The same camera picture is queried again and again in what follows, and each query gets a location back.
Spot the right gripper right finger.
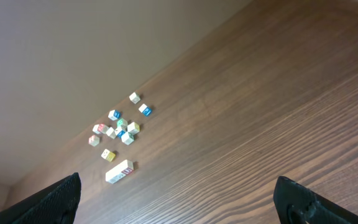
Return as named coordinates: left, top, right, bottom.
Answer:
left=273, top=176, right=358, bottom=224

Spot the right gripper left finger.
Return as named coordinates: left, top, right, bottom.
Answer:
left=0, top=172, right=81, bottom=224

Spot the wooden block bear drawing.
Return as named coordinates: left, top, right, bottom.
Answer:
left=105, top=172, right=121, bottom=184

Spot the blue H letter block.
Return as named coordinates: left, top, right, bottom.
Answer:
left=118, top=160, right=134, bottom=175

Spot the wooden block yellow W side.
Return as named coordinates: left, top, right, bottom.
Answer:
left=101, top=149, right=116, bottom=162

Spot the red I letter block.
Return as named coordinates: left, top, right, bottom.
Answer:
left=88, top=134, right=100, bottom=147

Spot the red M letter block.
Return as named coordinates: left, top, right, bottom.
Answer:
left=97, top=123, right=109, bottom=134

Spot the wooden block blue L side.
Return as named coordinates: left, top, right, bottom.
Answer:
left=114, top=125, right=126, bottom=138

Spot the green N letter block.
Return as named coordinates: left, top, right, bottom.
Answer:
left=116, top=118, right=128, bottom=128

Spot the wooden block red scribble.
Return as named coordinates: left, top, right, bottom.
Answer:
left=127, top=122, right=140, bottom=135

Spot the wooden block blue R side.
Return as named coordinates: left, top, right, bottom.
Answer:
left=139, top=104, right=152, bottom=116

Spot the wooden block far top right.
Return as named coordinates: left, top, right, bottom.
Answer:
left=129, top=92, right=141, bottom=104

